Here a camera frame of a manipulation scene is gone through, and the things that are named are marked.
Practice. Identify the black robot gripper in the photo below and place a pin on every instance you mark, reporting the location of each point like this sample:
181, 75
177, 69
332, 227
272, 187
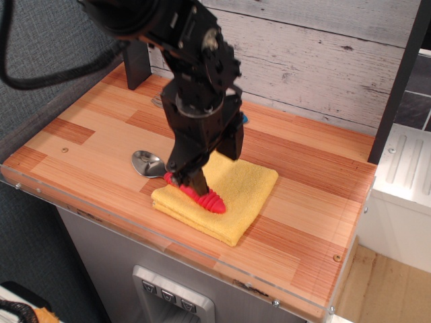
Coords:
197, 133

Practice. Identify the red handled metal spoon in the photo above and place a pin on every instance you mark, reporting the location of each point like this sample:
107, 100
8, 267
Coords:
151, 166

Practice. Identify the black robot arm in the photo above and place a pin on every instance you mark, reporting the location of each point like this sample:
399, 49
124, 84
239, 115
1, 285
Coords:
201, 102

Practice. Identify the orange object at corner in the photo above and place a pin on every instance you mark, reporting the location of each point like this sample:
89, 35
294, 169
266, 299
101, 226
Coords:
43, 315

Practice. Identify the yellow folded cloth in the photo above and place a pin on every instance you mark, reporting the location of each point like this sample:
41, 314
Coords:
238, 191

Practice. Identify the clear acrylic table edge guard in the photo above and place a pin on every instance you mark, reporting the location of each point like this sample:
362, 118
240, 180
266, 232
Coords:
294, 252

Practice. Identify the grey toy fridge cabinet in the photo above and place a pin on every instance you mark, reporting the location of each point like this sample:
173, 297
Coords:
110, 258

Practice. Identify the silver dispenser button panel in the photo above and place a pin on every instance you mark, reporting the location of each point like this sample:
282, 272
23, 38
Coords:
164, 300

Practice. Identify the white toy sink unit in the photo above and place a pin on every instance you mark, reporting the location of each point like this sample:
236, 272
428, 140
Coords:
396, 217

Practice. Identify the blue handled metal fork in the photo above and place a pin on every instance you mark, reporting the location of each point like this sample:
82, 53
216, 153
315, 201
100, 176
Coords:
156, 100

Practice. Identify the dark grey left post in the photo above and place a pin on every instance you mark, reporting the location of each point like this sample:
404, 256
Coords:
137, 64

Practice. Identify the dark grey post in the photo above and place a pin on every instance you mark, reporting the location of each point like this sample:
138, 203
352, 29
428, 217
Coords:
137, 64
412, 49

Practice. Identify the dark grey right post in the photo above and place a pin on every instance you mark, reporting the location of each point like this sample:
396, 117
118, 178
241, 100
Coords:
412, 49

